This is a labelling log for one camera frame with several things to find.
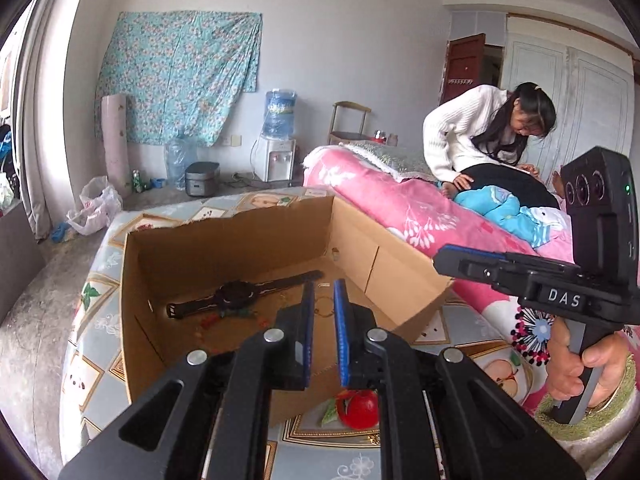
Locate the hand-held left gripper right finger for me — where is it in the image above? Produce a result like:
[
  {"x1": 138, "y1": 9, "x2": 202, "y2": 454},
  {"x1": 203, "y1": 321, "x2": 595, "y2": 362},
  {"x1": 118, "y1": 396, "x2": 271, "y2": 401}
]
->
[{"x1": 334, "y1": 279, "x2": 586, "y2": 480}]

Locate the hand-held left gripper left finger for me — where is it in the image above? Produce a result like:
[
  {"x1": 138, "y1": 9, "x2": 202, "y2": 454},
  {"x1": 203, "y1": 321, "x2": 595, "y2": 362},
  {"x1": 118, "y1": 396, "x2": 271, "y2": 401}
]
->
[{"x1": 59, "y1": 282, "x2": 317, "y2": 480}]

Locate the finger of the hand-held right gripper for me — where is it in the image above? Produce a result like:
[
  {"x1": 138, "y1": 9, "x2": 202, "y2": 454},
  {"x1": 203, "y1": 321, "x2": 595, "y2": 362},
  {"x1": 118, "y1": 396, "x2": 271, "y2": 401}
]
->
[
  {"x1": 432, "y1": 250, "x2": 521, "y2": 292},
  {"x1": 442, "y1": 244, "x2": 508, "y2": 261}
]

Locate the gold keychain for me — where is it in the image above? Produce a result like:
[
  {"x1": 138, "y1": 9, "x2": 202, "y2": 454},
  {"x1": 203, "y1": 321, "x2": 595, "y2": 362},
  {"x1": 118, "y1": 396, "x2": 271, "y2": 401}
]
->
[{"x1": 280, "y1": 282, "x2": 336, "y2": 318}]

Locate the multicolour bead bracelet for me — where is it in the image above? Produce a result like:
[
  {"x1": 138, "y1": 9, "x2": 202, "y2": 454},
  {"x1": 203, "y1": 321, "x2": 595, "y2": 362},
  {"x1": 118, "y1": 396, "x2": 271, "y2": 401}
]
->
[{"x1": 192, "y1": 305, "x2": 268, "y2": 341}]

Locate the purple smart watch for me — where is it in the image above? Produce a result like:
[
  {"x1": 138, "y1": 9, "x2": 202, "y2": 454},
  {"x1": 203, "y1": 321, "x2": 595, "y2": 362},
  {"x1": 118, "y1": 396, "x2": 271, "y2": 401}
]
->
[{"x1": 166, "y1": 270, "x2": 325, "y2": 320}]

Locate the large brown cardboard box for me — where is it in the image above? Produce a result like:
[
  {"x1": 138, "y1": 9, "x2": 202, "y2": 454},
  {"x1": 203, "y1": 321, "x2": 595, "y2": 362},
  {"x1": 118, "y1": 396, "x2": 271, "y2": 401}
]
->
[{"x1": 120, "y1": 195, "x2": 456, "y2": 428}]

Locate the person's right hand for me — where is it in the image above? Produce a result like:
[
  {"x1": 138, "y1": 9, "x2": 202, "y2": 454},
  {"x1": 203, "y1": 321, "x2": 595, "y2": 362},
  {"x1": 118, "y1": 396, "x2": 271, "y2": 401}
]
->
[{"x1": 545, "y1": 317, "x2": 640, "y2": 408}]

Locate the blue cartoon blanket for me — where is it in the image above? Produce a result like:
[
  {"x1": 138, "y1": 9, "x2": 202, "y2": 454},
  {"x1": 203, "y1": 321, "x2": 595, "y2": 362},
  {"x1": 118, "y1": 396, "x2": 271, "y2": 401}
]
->
[{"x1": 452, "y1": 185, "x2": 568, "y2": 251}]

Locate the pink floral blanket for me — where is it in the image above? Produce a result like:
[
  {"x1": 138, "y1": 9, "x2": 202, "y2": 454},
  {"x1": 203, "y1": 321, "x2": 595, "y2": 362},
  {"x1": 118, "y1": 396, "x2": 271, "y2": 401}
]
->
[{"x1": 302, "y1": 145, "x2": 576, "y2": 406}]

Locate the silver sequin pillow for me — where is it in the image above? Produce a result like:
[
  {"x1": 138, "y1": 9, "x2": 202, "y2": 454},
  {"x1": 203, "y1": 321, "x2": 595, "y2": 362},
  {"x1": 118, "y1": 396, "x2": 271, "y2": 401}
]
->
[{"x1": 340, "y1": 140, "x2": 441, "y2": 183}]

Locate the white wardrobe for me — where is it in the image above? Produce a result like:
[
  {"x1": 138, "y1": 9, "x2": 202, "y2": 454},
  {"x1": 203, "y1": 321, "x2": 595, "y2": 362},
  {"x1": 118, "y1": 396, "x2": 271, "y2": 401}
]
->
[{"x1": 502, "y1": 15, "x2": 638, "y2": 181}]

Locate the white water dispenser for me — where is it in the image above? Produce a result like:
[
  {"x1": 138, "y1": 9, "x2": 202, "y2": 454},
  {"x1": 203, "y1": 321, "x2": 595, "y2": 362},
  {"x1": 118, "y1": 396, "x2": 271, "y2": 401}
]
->
[{"x1": 251, "y1": 136, "x2": 296, "y2": 183}]

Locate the brown door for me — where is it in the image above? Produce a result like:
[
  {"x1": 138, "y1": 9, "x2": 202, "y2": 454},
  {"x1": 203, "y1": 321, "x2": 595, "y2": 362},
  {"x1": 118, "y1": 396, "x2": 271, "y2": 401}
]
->
[{"x1": 439, "y1": 33, "x2": 487, "y2": 106}]

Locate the green fuzzy cloth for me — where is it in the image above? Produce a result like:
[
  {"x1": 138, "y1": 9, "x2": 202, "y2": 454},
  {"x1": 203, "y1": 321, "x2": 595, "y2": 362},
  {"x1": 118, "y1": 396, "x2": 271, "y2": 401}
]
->
[{"x1": 532, "y1": 375, "x2": 638, "y2": 436}]

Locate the grey rice cooker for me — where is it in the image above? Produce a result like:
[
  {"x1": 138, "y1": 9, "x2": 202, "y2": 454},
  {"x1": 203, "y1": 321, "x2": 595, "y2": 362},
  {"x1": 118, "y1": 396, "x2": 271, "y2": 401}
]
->
[{"x1": 184, "y1": 161, "x2": 221, "y2": 198}]

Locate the fruit print tablecloth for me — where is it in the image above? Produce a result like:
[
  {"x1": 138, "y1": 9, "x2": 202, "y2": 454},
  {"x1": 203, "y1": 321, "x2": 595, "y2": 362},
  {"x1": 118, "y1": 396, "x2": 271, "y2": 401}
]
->
[{"x1": 60, "y1": 187, "x2": 531, "y2": 480}]

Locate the clear empty water jug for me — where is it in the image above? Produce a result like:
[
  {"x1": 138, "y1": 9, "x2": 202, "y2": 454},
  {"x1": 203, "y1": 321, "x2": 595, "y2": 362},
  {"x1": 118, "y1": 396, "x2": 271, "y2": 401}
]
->
[{"x1": 165, "y1": 129, "x2": 193, "y2": 191}]

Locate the white plastic bag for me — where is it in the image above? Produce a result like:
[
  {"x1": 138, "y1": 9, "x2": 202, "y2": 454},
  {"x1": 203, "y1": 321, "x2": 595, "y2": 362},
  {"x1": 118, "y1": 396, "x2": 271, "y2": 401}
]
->
[{"x1": 67, "y1": 176, "x2": 123, "y2": 236}]

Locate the pink rolled mat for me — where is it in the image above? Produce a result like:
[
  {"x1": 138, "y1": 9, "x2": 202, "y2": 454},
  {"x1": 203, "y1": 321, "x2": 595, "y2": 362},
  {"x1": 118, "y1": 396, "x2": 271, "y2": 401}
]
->
[{"x1": 101, "y1": 95, "x2": 133, "y2": 198}]

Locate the grey cabinet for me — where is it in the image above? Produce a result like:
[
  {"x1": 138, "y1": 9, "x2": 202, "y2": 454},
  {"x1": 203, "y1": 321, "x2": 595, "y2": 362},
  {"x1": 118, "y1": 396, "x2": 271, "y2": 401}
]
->
[{"x1": 0, "y1": 199, "x2": 46, "y2": 323}]

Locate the grey curtain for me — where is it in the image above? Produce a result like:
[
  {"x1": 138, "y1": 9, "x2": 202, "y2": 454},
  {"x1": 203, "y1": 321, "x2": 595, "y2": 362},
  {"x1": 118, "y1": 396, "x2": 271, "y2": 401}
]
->
[{"x1": 15, "y1": 0, "x2": 66, "y2": 241}]

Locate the teal floral wall cloth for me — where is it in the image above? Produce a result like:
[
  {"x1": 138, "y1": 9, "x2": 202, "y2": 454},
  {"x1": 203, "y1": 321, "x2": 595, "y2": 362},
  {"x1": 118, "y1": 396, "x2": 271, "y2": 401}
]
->
[{"x1": 95, "y1": 10, "x2": 263, "y2": 147}]

